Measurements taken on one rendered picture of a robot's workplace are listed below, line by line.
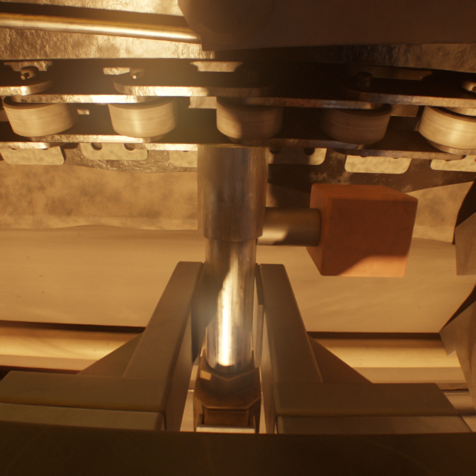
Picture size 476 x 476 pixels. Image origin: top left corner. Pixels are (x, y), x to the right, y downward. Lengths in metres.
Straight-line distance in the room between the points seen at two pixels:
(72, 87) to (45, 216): 0.14
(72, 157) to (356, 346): 0.35
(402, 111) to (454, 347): 0.29
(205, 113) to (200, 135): 0.04
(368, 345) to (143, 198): 0.30
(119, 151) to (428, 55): 0.20
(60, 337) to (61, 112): 0.29
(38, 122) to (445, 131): 0.23
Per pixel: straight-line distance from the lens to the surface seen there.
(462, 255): 0.33
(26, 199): 0.34
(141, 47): 0.22
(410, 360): 0.46
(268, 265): 0.15
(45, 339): 0.46
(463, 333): 0.44
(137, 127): 0.21
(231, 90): 0.20
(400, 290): 0.39
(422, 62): 0.23
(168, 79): 0.21
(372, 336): 0.45
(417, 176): 0.31
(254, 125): 0.20
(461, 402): 0.72
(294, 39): 0.18
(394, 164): 0.27
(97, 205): 0.31
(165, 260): 0.33
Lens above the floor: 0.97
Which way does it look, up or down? 48 degrees down
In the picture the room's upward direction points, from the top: 179 degrees counter-clockwise
